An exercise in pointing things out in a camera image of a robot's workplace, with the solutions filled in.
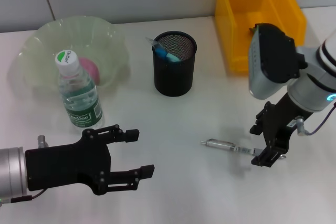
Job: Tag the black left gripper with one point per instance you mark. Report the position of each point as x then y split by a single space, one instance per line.
68 166

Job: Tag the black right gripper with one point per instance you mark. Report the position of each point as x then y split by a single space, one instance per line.
281 121

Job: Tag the grey ballpoint pen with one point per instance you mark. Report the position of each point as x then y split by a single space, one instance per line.
223 144

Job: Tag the clear plastic water bottle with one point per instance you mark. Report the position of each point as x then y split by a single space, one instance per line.
78 95

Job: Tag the pink peach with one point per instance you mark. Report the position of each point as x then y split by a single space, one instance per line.
92 68

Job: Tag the blue capped scissors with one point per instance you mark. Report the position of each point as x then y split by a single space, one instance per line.
168 56

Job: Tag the transparent plastic ruler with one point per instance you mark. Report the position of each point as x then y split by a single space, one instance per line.
153 41

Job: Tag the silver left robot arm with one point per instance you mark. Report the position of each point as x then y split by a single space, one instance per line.
13 171

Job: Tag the black mesh pen holder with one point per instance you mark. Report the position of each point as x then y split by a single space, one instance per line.
173 77

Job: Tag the pale green glass fruit plate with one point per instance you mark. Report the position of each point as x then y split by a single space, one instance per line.
105 37

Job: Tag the yellow plastic bin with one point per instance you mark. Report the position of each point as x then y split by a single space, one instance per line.
231 37

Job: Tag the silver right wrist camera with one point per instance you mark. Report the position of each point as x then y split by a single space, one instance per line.
273 61

